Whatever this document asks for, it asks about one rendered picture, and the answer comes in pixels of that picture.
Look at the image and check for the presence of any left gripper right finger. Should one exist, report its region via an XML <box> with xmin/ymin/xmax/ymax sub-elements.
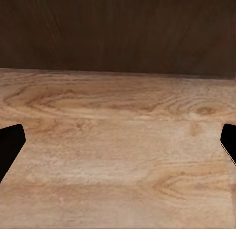
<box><xmin>220</xmin><ymin>124</ymin><xmax>236</xmax><ymax>163</ymax></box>

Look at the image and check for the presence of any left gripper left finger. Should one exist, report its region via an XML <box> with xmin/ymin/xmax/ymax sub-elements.
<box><xmin>0</xmin><ymin>124</ymin><xmax>26</xmax><ymax>183</ymax></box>

